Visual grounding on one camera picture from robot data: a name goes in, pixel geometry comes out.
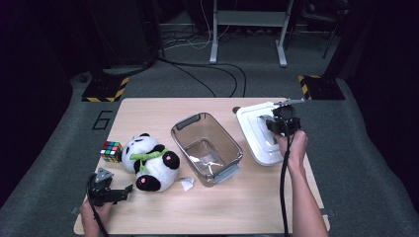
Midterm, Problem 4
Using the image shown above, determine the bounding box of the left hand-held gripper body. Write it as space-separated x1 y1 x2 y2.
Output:
87 167 117 207

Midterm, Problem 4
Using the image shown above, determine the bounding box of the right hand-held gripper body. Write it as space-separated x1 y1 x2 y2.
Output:
272 98 305 130

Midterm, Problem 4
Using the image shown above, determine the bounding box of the white lid with grey handle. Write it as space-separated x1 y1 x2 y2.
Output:
235 101 299 167

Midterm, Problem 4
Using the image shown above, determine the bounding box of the colourful puzzle cube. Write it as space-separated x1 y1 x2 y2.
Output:
99 140 124 164

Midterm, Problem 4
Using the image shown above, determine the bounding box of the panda plush toy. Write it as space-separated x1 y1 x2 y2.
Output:
121 132 182 193

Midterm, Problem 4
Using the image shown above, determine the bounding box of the transparent grey storage box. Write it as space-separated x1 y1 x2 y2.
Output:
170 112 245 189

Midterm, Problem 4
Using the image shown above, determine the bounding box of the person's right hand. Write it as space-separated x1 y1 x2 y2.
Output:
275 129 309 170

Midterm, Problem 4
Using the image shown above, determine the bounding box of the person's left hand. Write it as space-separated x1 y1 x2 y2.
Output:
80 200 114 236

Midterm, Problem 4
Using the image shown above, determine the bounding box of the black yellow striped stand base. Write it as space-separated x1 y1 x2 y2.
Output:
297 74 346 101
81 76 130 103

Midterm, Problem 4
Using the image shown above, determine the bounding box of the white paper tag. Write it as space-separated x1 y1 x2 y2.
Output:
179 176 196 193

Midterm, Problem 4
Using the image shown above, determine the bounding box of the dark chair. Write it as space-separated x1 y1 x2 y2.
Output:
302 0 351 60

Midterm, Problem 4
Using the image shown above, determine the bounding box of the black cabinet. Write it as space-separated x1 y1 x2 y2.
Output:
83 0 162 68

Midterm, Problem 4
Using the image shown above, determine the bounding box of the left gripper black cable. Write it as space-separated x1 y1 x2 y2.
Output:
86 173 111 237

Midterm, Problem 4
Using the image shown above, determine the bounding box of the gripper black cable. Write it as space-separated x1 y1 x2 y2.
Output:
86 173 111 237
279 119 296 237

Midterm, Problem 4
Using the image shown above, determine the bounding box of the black floor cable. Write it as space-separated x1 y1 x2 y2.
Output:
171 62 217 99
157 57 248 99

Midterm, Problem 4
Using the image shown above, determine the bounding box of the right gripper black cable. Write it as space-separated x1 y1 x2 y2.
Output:
279 119 296 237

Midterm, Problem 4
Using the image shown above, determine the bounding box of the white metal stand frame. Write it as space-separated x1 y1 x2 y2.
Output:
209 0 295 68

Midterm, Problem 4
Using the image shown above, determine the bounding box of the white floor cable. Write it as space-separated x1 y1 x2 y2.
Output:
162 31 212 51

